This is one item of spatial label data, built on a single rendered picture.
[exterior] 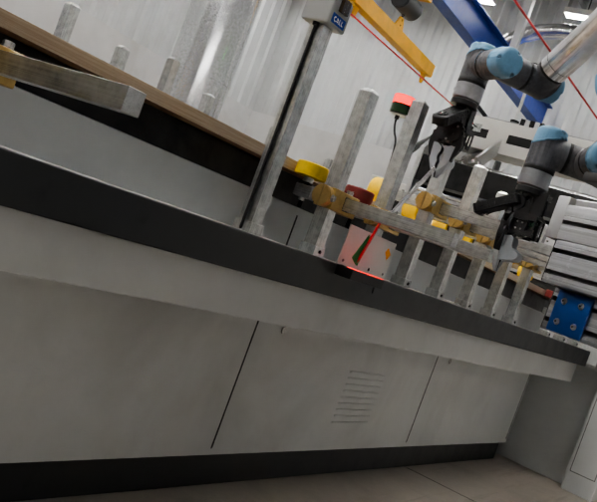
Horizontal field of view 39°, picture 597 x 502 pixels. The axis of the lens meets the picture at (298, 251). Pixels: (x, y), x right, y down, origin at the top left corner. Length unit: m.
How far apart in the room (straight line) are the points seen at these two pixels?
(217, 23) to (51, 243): 4.87
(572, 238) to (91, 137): 0.96
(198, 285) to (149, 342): 0.31
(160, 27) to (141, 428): 9.88
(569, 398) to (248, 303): 3.08
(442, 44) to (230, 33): 6.62
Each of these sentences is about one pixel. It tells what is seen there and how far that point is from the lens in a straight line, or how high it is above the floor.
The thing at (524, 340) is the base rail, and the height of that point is 0.66.
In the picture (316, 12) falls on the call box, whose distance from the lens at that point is 1.75.
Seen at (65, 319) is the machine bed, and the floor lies 0.41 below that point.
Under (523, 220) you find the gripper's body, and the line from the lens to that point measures 2.03.
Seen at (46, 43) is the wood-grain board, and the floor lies 0.88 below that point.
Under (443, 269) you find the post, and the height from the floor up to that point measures 0.79.
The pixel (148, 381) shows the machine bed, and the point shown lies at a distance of 1.98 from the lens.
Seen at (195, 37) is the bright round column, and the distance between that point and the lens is 6.16.
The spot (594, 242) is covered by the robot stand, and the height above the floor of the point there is 0.91.
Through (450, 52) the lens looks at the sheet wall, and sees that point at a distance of 12.38.
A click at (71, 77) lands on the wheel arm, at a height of 0.81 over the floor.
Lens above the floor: 0.72
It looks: 1 degrees down
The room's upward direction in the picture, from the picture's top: 20 degrees clockwise
